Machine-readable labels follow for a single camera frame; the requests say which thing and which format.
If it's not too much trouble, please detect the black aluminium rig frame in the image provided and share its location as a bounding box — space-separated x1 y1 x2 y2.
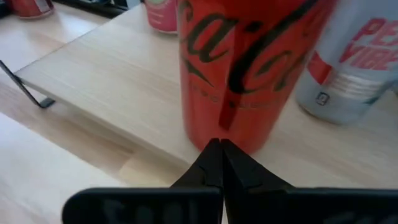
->
0 0 130 19

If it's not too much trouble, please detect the pink silver Spindrift can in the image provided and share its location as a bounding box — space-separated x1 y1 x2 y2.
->
143 0 178 34

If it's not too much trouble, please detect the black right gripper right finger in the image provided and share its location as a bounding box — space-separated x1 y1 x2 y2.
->
221 139 398 224

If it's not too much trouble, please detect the white Celsius Peach Vibe can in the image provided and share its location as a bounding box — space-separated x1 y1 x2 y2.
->
294 0 398 126

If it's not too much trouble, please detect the black metal shelf frame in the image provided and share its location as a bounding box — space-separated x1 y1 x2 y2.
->
0 58 57 110

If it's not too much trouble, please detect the red Coca-Cola can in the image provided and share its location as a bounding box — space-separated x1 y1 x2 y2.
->
7 0 55 20
177 0 338 155

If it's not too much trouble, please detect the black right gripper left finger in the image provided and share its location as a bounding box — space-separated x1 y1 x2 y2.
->
61 138 224 224

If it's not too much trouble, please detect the wooden shelf board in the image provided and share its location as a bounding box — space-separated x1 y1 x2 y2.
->
14 2 398 190

